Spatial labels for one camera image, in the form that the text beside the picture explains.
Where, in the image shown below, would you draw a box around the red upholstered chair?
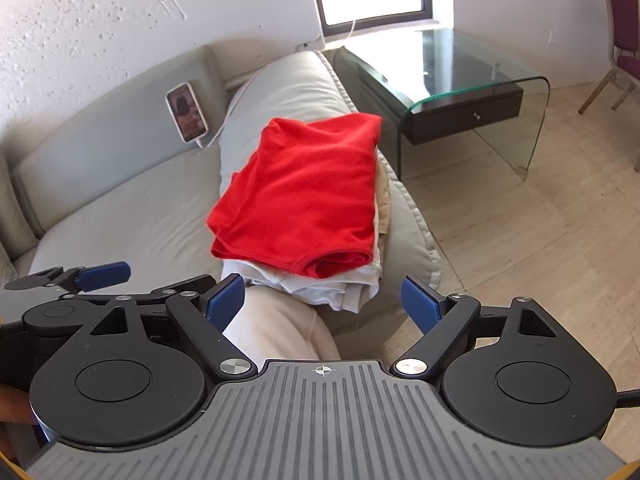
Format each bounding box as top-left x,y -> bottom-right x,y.
578,0 -> 640,173

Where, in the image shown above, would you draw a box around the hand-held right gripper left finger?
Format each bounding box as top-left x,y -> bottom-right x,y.
80,276 -> 254,381

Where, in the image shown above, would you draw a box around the pale armrest cushion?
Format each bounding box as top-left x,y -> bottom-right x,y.
217,50 -> 443,333

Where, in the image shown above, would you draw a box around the red shirt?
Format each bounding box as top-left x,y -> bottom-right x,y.
207,112 -> 384,279

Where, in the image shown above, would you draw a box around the white charging cable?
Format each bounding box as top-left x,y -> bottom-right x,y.
197,17 -> 358,150

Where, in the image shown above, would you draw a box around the grey sofa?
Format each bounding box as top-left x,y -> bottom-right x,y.
0,42 -> 443,336

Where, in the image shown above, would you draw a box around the person's left hand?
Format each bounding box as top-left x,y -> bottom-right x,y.
0,385 -> 34,427

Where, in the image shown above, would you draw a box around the beige folded garment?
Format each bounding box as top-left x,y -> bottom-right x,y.
371,157 -> 393,241

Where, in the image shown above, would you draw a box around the white smartphone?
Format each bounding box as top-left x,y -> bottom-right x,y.
165,82 -> 211,144

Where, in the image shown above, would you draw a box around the dark wooden drawer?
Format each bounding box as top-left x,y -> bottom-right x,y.
402,82 -> 525,146

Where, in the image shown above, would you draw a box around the person's leg in beige pants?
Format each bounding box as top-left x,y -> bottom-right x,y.
222,285 -> 342,361

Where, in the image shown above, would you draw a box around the white folded clothes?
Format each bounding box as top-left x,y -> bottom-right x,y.
220,157 -> 393,315

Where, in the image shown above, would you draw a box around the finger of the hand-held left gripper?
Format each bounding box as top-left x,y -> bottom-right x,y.
4,261 -> 132,294
149,274 -> 217,302

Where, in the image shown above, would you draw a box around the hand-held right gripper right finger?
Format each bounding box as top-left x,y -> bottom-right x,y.
392,275 -> 566,381

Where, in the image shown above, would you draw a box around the glass side table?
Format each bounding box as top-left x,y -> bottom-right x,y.
332,27 -> 551,182

